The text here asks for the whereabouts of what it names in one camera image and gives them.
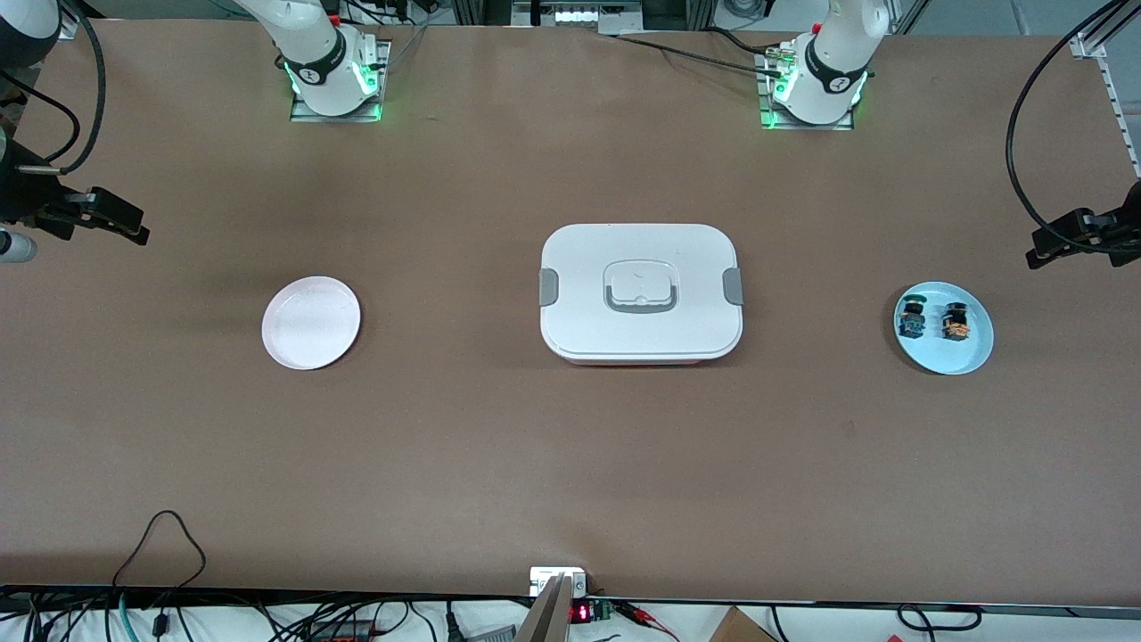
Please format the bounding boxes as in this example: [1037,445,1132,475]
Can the light blue plate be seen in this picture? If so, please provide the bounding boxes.
[893,282,995,376]

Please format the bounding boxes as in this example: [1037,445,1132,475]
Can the pale pink plate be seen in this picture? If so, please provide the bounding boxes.
[261,276,363,372]

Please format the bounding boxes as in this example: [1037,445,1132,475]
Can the white lunch box grey clips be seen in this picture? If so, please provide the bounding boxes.
[538,223,744,366]

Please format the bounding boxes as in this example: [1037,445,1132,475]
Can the brown cardboard box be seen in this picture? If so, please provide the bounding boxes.
[709,606,777,642]

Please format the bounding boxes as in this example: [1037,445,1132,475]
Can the red alligator clip lead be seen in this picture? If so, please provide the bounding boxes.
[620,602,683,641]

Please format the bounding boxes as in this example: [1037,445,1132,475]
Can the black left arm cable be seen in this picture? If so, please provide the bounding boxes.
[1006,0,1129,233]

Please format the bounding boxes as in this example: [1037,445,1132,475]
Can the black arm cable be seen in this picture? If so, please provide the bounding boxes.
[18,0,109,176]
[1006,0,1129,233]

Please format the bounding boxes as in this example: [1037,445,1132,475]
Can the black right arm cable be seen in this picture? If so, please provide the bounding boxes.
[18,0,109,176]

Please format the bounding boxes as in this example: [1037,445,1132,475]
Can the green push button switch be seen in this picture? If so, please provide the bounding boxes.
[898,292,929,341]

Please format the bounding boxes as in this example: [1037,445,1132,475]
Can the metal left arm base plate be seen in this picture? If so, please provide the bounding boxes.
[758,49,856,133]

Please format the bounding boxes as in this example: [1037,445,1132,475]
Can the thin black looped cable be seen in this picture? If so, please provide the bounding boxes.
[111,509,209,590]

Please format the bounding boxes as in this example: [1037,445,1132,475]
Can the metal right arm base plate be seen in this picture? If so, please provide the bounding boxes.
[290,37,392,124]

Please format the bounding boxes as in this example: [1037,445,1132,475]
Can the black base power cable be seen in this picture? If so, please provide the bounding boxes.
[611,31,785,78]

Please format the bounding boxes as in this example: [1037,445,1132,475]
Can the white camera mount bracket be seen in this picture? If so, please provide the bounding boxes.
[529,566,590,598]

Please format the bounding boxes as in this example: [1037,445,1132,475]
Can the aluminium camera mount bar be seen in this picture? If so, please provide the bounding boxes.
[515,573,573,642]

